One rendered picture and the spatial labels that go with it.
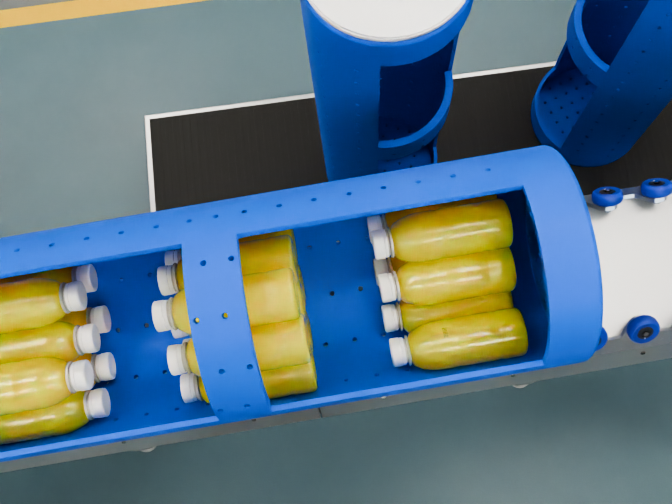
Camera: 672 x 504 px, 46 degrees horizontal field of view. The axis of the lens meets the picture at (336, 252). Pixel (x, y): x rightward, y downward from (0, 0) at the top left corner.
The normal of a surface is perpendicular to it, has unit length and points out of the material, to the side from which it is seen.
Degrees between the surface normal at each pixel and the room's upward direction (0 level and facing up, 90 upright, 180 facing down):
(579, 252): 13
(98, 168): 0
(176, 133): 0
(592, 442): 0
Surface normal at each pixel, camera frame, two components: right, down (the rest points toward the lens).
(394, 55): 0.07, 0.96
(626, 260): -0.04, -0.25
